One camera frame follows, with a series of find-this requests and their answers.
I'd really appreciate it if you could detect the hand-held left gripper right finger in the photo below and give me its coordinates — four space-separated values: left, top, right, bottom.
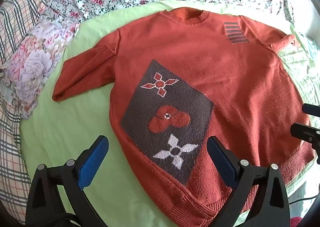
207 136 291 227

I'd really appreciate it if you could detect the plaid blanket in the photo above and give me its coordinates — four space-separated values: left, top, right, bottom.
0 0 48 207

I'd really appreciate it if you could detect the dark red cloth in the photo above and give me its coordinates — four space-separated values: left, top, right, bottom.
290 216 309 227

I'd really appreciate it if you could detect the light green bedsheet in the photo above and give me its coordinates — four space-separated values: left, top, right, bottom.
19 0 320 227

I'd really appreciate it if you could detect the orange knit sweater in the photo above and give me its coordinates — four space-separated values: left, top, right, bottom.
52 7 316 226

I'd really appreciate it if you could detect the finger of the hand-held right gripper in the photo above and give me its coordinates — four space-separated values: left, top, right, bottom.
290 122 320 165
302 103 320 120

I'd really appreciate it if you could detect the thin black cable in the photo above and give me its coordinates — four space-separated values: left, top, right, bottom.
289 193 318 205

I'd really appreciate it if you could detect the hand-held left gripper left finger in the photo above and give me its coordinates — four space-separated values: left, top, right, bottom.
25 135 109 227

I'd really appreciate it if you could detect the purple peony print pillow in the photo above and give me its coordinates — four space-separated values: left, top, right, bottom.
0 21 80 120

